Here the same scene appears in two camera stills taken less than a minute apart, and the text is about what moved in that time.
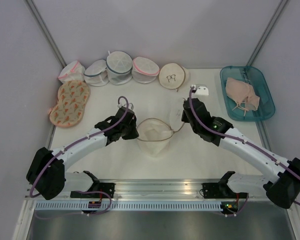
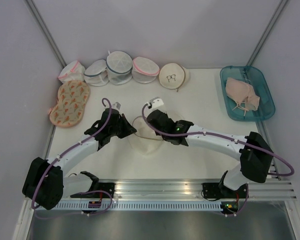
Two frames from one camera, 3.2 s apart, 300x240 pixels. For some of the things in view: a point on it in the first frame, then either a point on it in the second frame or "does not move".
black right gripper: [184, 117] → [166, 115]
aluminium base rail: [257, 189] does not move
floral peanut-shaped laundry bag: [73, 96] does not move
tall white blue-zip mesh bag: [119, 65] does not move
